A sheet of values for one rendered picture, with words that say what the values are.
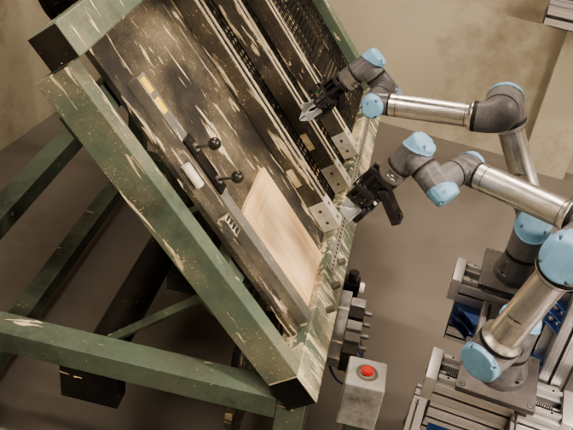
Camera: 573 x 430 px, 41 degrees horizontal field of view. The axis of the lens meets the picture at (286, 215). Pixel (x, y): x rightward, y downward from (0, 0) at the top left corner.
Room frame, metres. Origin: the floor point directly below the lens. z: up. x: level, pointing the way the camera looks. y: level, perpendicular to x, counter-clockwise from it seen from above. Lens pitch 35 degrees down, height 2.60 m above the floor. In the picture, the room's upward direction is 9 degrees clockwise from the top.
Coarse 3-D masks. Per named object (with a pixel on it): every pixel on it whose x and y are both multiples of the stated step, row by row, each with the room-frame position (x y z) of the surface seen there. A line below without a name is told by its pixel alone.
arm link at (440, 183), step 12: (420, 168) 1.70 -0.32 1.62; (432, 168) 1.70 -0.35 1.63; (444, 168) 1.72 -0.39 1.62; (456, 168) 1.73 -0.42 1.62; (420, 180) 1.69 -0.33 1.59; (432, 180) 1.67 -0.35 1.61; (444, 180) 1.67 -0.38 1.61; (456, 180) 1.71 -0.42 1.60; (432, 192) 1.66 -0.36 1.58; (444, 192) 1.65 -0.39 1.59; (456, 192) 1.66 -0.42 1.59; (444, 204) 1.67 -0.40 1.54
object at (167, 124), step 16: (144, 96) 1.91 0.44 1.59; (160, 96) 1.96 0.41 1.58; (160, 112) 1.91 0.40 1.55; (160, 128) 1.91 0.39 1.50; (176, 128) 1.92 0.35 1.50; (176, 144) 1.90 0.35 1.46; (192, 160) 1.90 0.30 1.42; (208, 192) 1.89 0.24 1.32; (224, 192) 1.92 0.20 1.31; (224, 208) 1.88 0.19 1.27; (240, 224) 1.88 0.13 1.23; (240, 240) 1.88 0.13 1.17; (256, 240) 1.90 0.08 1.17; (256, 256) 1.87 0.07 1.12; (272, 256) 1.91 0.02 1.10; (272, 272) 1.86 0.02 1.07; (288, 288) 1.87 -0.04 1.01; (288, 304) 1.86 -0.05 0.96; (304, 304) 1.89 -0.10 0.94; (304, 320) 1.85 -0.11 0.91
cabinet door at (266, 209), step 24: (264, 168) 2.26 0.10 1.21; (264, 192) 2.16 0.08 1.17; (264, 216) 2.07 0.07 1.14; (288, 216) 2.20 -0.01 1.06; (264, 240) 1.97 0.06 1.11; (288, 240) 2.10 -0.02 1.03; (312, 240) 2.24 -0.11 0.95; (288, 264) 2.00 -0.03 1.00; (312, 264) 2.13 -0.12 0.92; (312, 288) 2.03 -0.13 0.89
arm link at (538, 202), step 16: (464, 160) 1.77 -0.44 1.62; (480, 160) 1.80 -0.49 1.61; (464, 176) 1.73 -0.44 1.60; (480, 176) 1.73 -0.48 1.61; (496, 176) 1.71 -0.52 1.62; (512, 176) 1.71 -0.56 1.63; (496, 192) 1.68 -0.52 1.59; (512, 192) 1.66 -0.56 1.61; (528, 192) 1.65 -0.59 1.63; (544, 192) 1.64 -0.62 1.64; (528, 208) 1.63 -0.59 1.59; (544, 208) 1.60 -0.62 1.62; (560, 208) 1.59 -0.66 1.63; (560, 224) 1.56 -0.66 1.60
